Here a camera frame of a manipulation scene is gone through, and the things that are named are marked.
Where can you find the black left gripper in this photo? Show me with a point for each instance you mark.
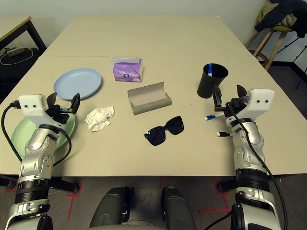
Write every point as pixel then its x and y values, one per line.
pixel 57 113

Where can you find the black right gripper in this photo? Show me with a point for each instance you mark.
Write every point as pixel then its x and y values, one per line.
pixel 233 107

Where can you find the white tissue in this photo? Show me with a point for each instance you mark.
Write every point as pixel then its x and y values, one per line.
pixel 98 117

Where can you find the light green plate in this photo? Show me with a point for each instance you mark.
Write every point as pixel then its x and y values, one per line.
pixel 21 136

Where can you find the black sunglasses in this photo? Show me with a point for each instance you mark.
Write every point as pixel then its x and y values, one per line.
pixel 176 124

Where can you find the grey glasses case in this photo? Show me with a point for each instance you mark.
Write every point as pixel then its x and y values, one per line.
pixel 148 105

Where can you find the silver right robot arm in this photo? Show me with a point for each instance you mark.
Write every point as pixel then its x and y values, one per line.
pixel 249 143

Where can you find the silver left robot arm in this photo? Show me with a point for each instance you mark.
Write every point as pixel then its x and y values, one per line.
pixel 36 148

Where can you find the black pen cup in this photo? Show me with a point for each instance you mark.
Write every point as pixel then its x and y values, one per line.
pixel 206 88

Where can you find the light blue plate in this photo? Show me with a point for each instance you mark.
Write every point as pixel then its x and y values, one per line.
pixel 79 81

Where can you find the white marker black cap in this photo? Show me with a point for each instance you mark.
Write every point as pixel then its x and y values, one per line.
pixel 224 134

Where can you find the wooden stool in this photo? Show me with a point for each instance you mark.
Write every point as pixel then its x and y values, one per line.
pixel 262 40

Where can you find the purple tissue pack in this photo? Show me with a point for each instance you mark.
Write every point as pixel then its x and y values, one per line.
pixel 127 72

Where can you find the white power adapter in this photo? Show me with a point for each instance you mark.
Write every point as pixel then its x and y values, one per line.
pixel 14 50

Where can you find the black tripod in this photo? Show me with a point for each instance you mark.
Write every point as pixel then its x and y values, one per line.
pixel 301 79

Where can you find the yellow-green stool cushion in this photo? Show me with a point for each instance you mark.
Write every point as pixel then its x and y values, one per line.
pixel 284 28

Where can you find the beige side table black legs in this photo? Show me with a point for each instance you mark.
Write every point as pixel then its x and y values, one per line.
pixel 14 26

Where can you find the red floor tape cross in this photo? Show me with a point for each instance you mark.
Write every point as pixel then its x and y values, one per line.
pixel 223 203
pixel 72 198

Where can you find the dark jacket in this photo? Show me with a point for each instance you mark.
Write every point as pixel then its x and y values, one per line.
pixel 287 9

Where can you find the dark grey robot left leg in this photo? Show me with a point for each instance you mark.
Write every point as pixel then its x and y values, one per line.
pixel 108 210

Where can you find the dark grey robot leg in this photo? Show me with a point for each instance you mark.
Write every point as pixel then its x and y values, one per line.
pixel 177 210
pixel 108 210

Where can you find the dark grey robot right leg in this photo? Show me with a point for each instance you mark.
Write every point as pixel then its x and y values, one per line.
pixel 177 210

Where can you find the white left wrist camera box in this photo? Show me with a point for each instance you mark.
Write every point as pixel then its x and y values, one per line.
pixel 31 105

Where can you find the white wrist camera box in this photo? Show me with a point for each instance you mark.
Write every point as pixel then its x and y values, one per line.
pixel 31 105
pixel 261 103

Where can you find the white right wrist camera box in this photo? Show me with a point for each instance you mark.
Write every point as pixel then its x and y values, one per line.
pixel 261 103

